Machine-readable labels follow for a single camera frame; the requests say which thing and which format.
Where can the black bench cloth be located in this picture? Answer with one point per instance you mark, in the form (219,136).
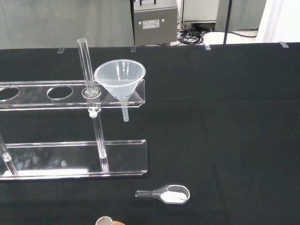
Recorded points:
(222,131)

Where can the grey metal equipment box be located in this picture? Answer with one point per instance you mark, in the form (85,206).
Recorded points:
(154,21)

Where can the black tripod pole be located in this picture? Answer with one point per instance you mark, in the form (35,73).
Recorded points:
(227,21)

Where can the white cabinet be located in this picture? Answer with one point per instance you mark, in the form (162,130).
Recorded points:
(200,10)

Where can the clear cloth clip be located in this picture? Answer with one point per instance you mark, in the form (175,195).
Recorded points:
(283,44)
(60,50)
(133,48)
(207,47)

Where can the glass weighing funnel with powder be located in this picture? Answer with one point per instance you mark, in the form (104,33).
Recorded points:
(173,196)

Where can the clear acrylic funnel stand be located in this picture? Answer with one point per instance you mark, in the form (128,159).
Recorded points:
(70,159)

